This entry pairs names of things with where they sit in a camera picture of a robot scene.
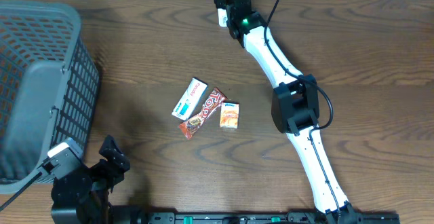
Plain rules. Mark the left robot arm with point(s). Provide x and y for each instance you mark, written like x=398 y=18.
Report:
x=81 y=193

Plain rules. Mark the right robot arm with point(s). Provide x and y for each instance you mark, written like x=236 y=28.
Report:
x=295 y=106

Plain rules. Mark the red Top candy wrapper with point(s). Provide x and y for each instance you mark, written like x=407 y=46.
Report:
x=191 y=126

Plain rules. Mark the white Panadol box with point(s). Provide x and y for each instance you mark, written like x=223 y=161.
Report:
x=189 y=100

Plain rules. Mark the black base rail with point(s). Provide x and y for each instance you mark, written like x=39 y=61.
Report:
x=291 y=217

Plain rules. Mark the orange tissue pack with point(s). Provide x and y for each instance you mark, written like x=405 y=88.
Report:
x=229 y=115

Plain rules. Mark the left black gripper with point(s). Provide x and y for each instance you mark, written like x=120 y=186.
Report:
x=114 y=159

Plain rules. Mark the grey plastic basket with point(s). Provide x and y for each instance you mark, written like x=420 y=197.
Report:
x=49 y=87

